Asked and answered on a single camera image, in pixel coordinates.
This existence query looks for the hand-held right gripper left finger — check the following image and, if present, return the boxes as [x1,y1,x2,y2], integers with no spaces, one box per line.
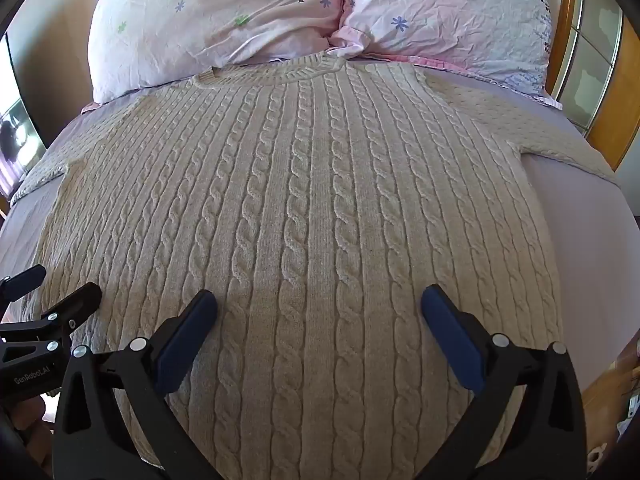
[51,289,218,480]

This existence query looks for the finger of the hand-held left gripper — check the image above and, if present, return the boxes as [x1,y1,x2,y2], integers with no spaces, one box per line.
[0,265,47,317]
[0,281,103,363]

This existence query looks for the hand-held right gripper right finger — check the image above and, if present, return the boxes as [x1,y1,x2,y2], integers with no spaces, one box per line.
[421,284,587,480]

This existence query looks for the cream cable-knit sweater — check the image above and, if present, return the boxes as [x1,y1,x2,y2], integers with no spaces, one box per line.
[10,53,618,478]

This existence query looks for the person's left hand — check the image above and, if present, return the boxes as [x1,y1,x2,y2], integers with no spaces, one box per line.
[9,394,53,453]

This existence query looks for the lilac bed sheet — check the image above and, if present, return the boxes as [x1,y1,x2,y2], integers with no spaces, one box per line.
[0,62,640,396]

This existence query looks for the wooden headboard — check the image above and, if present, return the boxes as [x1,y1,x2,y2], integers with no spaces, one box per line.
[544,0,640,173]

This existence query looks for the pink pillow with tree print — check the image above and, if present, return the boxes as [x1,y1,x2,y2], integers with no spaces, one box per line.
[86,0,347,106]

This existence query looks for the pink pillow with blue flowers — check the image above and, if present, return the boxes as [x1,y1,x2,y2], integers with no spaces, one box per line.
[327,0,563,110]

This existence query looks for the wooden bed frame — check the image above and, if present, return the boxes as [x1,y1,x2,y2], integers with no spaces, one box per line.
[582,327,640,466]

